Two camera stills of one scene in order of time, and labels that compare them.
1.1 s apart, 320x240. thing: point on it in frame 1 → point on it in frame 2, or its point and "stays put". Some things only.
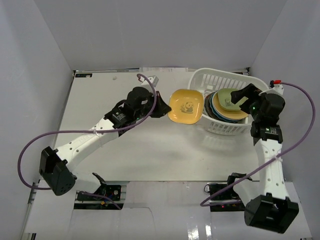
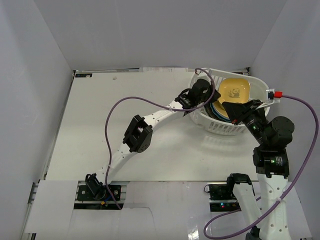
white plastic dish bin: x=210 y=80 stays put
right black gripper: x=250 y=91 → x=237 y=111
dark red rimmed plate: x=207 y=108 stays put
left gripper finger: x=163 y=106 → x=215 y=95
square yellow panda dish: x=186 y=106 → x=234 y=90
